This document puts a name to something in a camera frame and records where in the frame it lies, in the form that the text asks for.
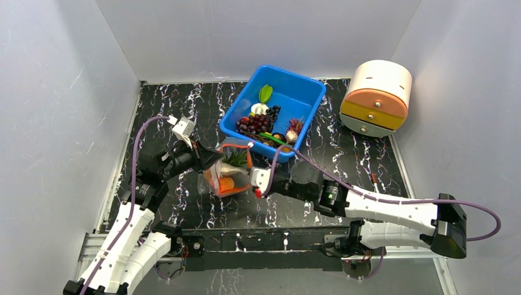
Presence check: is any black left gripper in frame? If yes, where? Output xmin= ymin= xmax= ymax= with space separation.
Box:
xmin=160 ymin=135 xmax=224 ymax=181

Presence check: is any toy fish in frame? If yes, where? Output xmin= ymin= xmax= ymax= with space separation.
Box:
xmin=218 ymin=162 xmax=249 ymax=178

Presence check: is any clear zip top bag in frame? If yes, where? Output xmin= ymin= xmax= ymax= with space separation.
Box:
xmin=197 ymin=137 xmax=254 ymax=199

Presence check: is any toy pineapple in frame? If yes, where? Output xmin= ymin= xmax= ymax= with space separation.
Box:
xmin=222 ymin=148 xmax=249 ymax=168

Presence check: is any toy peach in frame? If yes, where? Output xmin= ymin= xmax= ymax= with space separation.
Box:
xmin=202 ymin=170 xmax=251 ymax=198

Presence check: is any green toy starfruit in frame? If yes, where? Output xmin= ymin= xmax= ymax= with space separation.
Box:
xmin=258 ymin=84 xmax=273 ymax=104

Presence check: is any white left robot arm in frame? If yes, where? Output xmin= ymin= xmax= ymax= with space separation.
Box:
xmin=63 ymin=140 xmax=222 ymax=294

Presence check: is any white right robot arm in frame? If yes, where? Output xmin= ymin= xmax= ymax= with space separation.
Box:
xmin=251 ymin=162 xmax=467 ymax=259

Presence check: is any toy garlic bulb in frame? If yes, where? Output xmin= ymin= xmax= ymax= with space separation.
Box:
xmin=285 ymin=130 xmax=299 ymax=144

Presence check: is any green toy chili pepper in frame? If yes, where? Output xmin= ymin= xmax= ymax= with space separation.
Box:
xmin=259 ymin=132 xmax=293 ymax=148

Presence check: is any light red grape bunch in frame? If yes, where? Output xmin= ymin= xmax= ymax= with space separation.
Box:
xmin=287 ymin=118 xmax=304 ymax=135

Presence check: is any dark red grape bunch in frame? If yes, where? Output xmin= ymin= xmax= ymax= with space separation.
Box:
xmin=235 ymin=114 xmax=278 ymax=135

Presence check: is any white toy mushroom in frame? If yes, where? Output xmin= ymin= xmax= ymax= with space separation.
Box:
xmin=250 ymin=103 xmax=269 ymax=116

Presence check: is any black grape bunch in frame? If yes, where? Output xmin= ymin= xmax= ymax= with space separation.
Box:
xmin=266 ymin=105 xmax=281 ymax=122

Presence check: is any blue plastic bin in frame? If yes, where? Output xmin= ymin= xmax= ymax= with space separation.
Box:
xmin=219 ymin=65 xmax=326 ymax=159

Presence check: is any red pen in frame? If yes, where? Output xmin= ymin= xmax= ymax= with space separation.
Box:
xmin=370 ymin=173 xmax=380 ymax=193

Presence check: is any round drawer cabinet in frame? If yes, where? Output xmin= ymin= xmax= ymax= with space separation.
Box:
xmin=339 ymin=60 xmax=413 ymax=138

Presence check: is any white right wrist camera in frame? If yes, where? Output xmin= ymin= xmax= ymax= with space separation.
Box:
xmin=249 ymin=167 xmax=270 ymax=199

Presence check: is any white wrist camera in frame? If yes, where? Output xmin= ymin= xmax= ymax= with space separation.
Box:
xmin=249 ymin=167 xmax=270 ymax=199
xmin=167 ymin=116 xmax=195 ymax=149

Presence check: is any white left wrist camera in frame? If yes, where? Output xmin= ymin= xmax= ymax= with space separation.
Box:
xmin=167 ymin=116 xmax=195 ymax=149

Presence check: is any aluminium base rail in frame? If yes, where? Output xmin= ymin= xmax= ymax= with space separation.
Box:
xmin=79 ymin=226 xmax=447 ymax=273

